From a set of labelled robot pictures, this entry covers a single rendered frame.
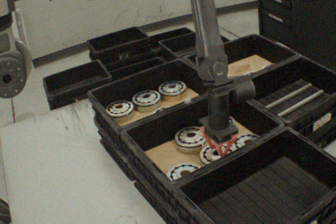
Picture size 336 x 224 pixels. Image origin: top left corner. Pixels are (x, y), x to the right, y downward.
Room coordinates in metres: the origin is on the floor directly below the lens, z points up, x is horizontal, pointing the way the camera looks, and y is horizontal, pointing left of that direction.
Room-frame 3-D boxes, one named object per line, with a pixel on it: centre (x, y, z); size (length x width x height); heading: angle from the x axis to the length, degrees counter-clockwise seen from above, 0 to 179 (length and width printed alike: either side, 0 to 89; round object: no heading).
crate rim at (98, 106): (1.20, 0.04, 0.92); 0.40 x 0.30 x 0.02; 117
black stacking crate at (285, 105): (1.11, -0.45, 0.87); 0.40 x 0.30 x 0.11; 117
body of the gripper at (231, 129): (0.87, -0.12, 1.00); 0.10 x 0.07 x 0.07; 25
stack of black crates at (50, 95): (2.08, 0.53, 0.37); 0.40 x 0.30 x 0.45; 111
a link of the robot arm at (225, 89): (0.87, -0.13, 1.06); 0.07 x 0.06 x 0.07; 110
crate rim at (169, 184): (0.93, -0.09, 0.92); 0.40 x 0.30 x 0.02; 117
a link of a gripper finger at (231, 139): (0.86, -0.13, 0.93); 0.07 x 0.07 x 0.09; 25
